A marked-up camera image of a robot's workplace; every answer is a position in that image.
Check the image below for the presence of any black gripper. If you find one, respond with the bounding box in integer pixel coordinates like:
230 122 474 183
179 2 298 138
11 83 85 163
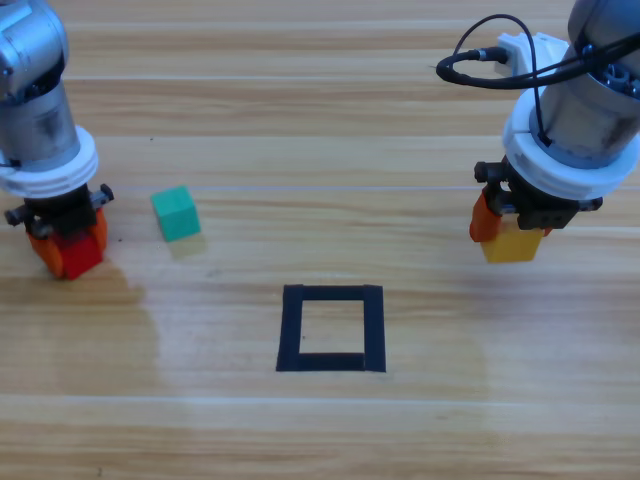
4 182 115 280
468 159 604 244

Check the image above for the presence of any red wooden block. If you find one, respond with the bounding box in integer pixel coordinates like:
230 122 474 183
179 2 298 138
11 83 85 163
52 232 105 281

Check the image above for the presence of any yellow wooden block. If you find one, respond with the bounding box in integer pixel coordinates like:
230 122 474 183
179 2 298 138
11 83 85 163
479 222 544 265

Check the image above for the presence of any green wooden block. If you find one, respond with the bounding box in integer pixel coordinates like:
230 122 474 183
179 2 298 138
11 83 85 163
150 185 202 244

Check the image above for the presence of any black tape square outline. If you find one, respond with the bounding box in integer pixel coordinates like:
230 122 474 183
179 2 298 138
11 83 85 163
275 283 388 375

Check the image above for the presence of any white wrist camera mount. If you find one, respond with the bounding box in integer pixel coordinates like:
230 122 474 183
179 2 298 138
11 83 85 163
0 125 100 199
497 32 640 202

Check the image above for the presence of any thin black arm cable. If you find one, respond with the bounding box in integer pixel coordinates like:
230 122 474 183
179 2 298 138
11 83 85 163
453 13 554 149

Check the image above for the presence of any thick black camera cable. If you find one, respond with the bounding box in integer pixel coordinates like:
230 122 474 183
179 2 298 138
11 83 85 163
435 32 640 91

